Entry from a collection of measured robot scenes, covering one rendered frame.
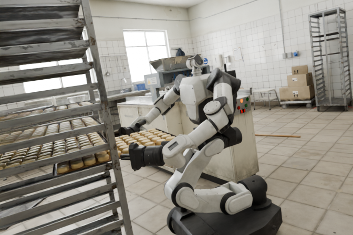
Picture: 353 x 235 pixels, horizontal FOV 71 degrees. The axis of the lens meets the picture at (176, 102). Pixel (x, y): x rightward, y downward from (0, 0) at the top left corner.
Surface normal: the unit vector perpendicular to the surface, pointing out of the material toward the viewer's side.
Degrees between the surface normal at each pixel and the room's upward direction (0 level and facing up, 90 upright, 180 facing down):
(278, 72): 90
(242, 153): 90
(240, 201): 90
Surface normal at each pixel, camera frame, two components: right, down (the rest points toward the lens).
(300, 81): -0.73, 0.20
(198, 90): -0.36, 0.09
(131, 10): 0.69, -0.03
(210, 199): 0.42, 0.04
